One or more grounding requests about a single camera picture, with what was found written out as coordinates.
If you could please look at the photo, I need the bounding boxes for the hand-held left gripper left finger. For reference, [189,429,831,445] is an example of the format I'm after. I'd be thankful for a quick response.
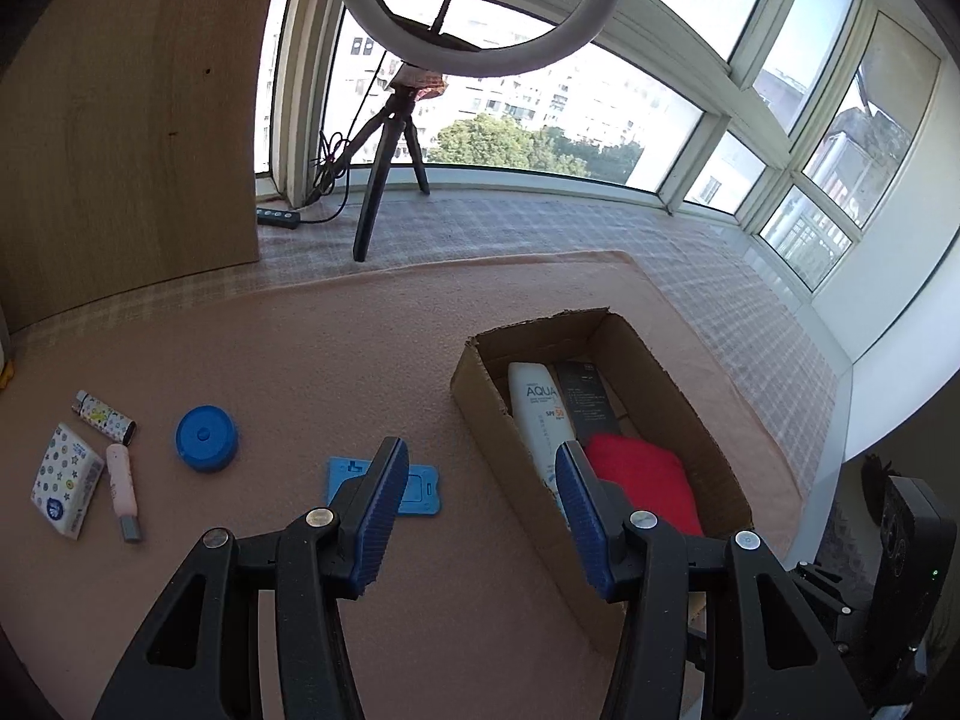
[91,435,411,720]

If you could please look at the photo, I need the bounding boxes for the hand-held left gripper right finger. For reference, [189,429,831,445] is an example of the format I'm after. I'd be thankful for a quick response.
[553,440,875,720]

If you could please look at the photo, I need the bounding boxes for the blue phone stand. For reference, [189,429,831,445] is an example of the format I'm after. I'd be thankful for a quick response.
[326,456,442,518]

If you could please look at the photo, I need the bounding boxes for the red fabric pouch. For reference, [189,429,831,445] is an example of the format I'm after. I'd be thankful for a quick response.
[581,431,706,541]

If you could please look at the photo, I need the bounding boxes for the white sunscreen bottle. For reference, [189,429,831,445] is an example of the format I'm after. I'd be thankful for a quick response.
[508,361,578,526]

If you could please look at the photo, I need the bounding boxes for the black slim box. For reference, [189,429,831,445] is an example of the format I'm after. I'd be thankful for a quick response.
[555,360,623,440]

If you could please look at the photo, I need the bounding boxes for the cardboard box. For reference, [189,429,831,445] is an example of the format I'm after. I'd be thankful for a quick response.
[450,307,755,653]

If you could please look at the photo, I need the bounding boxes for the blue round case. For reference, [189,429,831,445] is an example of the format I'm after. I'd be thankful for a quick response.
[175,406,241,473]

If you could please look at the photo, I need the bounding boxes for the pink tube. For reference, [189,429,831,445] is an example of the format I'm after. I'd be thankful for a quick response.
[105,442,145,543]

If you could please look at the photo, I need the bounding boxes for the patterned lighter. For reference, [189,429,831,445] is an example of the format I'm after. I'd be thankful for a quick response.
[73,390,137,443]

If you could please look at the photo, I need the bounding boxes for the patterned tissue pack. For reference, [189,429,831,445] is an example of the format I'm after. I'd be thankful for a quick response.
[30,422,106,541]

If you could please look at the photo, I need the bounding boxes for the checked cloth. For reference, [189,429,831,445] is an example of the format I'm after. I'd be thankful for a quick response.
[259,187,841,466]

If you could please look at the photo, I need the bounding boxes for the black tripod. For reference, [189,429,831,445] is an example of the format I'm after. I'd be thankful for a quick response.
[341,64,447,263]

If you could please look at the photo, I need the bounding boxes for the large wooden board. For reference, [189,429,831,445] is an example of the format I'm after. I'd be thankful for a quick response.
[0,0,290,331]

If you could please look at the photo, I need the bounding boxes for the black cables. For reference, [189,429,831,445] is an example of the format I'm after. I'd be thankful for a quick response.
[304,52,391,224]

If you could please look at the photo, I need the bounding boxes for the white window frame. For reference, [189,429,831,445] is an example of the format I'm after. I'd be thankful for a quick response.
[255,0,960,361]

